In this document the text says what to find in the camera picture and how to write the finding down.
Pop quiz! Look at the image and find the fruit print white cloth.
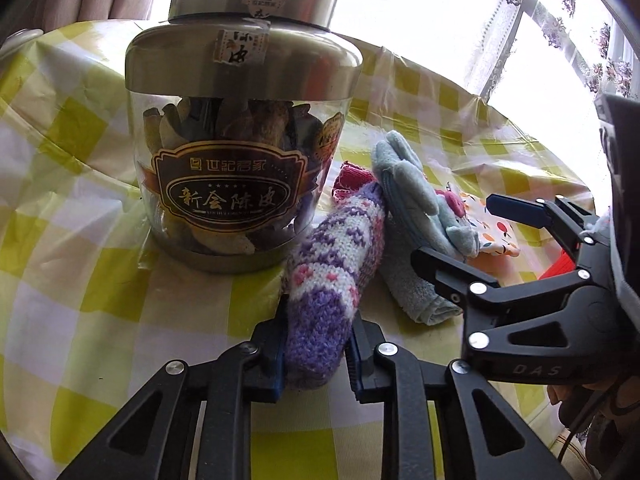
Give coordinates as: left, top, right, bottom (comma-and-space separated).
440, 187, 521, 258

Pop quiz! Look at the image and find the floral lace curtain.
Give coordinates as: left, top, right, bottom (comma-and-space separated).
460, 0, 640, 106

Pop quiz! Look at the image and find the glass jar with metal lid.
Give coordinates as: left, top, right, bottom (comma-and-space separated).
125, 0, 363, 275

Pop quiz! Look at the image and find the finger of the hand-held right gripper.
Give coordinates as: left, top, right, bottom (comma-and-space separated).
486, 193, 610, 263
411, 247, 601, 357

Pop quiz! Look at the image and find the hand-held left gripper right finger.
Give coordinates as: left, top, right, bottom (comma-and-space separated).
345, 320, 576, 480

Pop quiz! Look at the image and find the yellow checkered plastic tablecloth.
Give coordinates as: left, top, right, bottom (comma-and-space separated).
0, 20, 598, 480

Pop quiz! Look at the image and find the light blue fuzzy sock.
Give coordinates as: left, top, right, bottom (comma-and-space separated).
372, 130, 483, 326

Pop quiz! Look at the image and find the red plastic container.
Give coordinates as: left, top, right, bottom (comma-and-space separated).
542, 252, 581, 281

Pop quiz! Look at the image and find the purple white knit sock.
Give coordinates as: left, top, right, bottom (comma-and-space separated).
282, 182, 387, 390

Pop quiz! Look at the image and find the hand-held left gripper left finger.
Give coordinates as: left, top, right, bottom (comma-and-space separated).
56, 317, 288, 480

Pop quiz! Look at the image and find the person's right hand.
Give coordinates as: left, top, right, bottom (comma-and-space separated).
550, 367, 640, 466

